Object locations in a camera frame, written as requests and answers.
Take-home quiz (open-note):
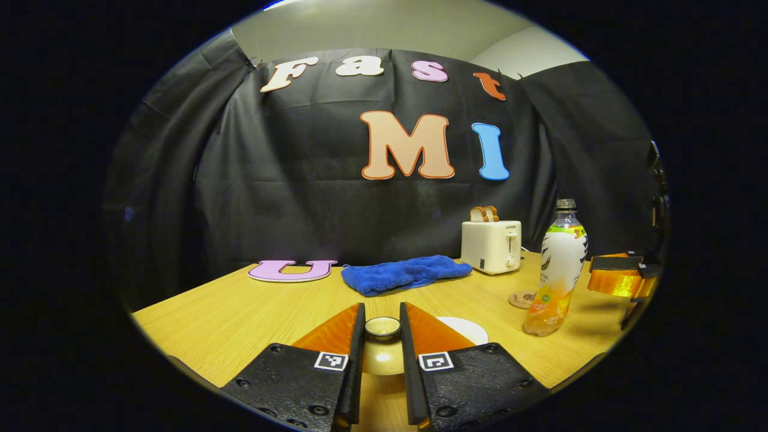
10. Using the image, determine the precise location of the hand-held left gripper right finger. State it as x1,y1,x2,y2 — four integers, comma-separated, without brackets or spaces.
398,302,550,432

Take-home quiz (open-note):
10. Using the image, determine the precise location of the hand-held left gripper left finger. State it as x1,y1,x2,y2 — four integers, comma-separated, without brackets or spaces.
218,302,367,432

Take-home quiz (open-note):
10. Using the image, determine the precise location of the plastic water bottle orange drink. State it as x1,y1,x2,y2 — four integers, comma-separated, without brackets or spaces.
523,199,589,337

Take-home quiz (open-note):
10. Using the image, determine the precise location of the cream ceramic teacup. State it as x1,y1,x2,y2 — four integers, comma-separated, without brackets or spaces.
436,316,490,347

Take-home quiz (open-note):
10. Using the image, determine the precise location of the blue towel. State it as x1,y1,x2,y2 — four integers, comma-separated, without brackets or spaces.
341,254,473,298

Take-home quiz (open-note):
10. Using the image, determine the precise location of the purple paper cutout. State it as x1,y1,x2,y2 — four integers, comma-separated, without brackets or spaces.
248,259,339,283

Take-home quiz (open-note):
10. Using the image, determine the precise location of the white toaster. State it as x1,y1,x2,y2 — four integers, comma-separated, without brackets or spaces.
460,220,523,276

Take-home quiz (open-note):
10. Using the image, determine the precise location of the black backdrop cloth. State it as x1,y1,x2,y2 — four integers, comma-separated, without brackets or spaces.
103,26,670,314

